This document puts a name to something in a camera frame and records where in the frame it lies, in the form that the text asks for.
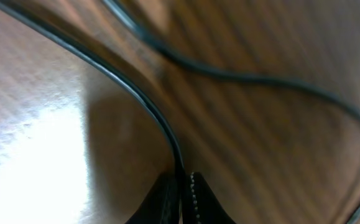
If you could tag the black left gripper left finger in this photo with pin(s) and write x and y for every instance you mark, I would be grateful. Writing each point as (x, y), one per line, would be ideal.
(161, 205)

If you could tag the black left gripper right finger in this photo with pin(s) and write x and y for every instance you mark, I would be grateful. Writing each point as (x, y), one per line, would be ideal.
(199, 203)

